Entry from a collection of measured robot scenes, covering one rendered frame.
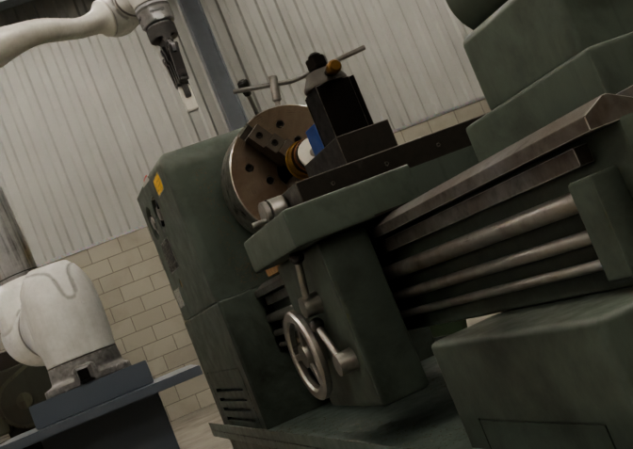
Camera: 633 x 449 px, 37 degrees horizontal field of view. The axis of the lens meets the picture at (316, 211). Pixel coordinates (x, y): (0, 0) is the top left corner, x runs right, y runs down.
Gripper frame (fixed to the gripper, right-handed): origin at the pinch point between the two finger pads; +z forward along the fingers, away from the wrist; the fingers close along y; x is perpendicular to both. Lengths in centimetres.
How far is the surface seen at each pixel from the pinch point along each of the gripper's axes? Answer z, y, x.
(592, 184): 58, 155, -5
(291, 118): 17.9, 23.5, 15.6
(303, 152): 29.0, 39.1, 9.7
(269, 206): 42, 82, -14
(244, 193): 30.9, 23.5, -1.9
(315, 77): 24, 83, 2
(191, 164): 17.8, 8.0, -7.3
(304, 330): 63, 86, -18
